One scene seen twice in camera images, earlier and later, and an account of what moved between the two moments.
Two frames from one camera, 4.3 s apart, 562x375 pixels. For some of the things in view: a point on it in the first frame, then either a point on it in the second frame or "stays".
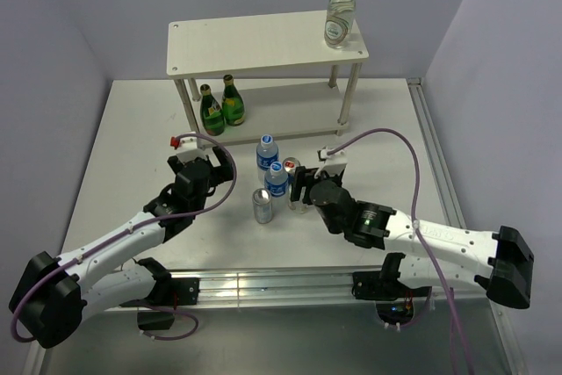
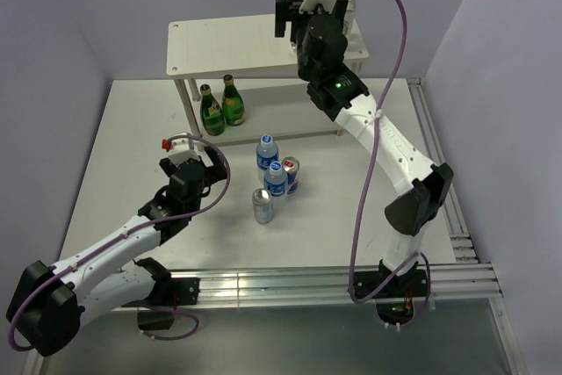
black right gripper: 298,183 to 286,10
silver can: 262,205 stays
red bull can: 290,165 stays
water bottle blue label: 267,154 stays
